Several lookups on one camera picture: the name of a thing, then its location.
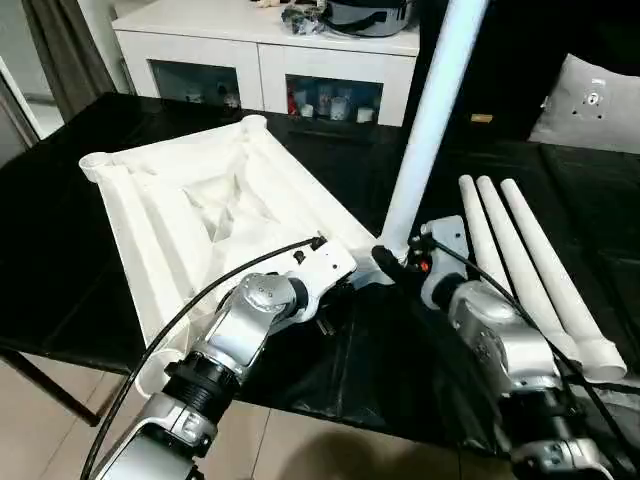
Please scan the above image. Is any white plastic table top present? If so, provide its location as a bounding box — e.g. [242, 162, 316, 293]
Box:
[78, 113, 396, 401]

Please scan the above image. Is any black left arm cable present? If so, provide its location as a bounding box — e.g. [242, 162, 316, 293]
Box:
[82, 234, 326, 480]

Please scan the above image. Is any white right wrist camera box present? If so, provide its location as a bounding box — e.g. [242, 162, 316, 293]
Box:
[419, 215, 469, 311]

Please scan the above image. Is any grey curtain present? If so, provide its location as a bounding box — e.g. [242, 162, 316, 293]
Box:
[22, 0, 119, 124]

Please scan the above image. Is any black metal table leg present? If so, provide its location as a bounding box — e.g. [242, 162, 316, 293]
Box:
[0, 347, 101, 429]

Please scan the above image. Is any white plastic table leg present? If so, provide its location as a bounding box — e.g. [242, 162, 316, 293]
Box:
[499, 178, 629, 385]
[475, 175, 589, 359]
[382, 0, 489, 261]
[458, 174, 511, 291]

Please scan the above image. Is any grey bag with black strap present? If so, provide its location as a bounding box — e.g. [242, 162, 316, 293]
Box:
[324, 0, 416, 39]

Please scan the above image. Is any black mat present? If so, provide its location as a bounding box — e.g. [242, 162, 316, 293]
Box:
[0, 92, 640, 456]

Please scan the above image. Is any grey pillow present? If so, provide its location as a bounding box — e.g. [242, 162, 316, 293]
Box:
[528, 52, 640, 151]

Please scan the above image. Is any crumpled patterned bag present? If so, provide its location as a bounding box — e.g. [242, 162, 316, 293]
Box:
[279, 3, 329, 37]

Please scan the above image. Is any white sideboard with glass doors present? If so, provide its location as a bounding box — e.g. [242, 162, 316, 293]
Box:
[112, 0, 420, 129]

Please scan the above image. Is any black cabinet with gold label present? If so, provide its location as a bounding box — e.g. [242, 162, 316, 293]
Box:
[412, 0, 566, 144]

